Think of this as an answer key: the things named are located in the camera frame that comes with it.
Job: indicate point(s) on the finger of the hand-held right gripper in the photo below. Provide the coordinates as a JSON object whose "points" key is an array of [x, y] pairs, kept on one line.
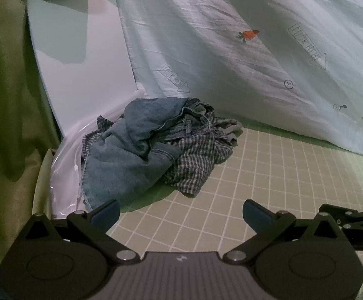
{"points": [[356, 214]]}

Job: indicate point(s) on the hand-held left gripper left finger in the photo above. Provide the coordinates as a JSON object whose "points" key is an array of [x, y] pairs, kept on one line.
{"points": [[106, 213]]}

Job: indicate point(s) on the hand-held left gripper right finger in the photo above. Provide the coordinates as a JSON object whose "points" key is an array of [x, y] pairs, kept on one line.
{"points": [[256, 213]]}

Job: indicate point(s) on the blue denim jeans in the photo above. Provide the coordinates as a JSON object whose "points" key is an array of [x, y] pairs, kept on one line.
{"points": [[131, 150]]}

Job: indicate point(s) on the clear plastic bag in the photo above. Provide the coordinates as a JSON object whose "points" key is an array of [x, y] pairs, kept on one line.
{"points": [[65, 178]]}

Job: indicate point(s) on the plaid shirt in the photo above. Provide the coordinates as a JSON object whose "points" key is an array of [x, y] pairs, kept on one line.
{"points": [[197, 159]]}

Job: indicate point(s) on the white board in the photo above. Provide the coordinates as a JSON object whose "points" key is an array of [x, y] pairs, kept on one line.
{"points": [[81, 68]]}

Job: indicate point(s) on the green curtain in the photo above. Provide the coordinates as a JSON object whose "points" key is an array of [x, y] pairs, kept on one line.
{"points": [[9, 100]]}

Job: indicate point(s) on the pale carrot print quilt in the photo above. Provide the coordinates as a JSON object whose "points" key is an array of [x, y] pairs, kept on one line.
{"points": [[231, 37]]}

